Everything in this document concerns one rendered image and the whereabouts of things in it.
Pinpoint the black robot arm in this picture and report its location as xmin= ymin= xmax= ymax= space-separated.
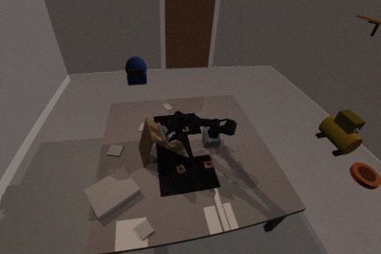
xmin=168 ymin=111 xmax=236 ymax=139

